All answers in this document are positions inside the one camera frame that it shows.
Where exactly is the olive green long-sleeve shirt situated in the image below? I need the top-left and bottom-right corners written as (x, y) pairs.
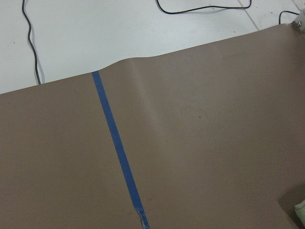
top-left (295, 200), bottom-right (305, 225)

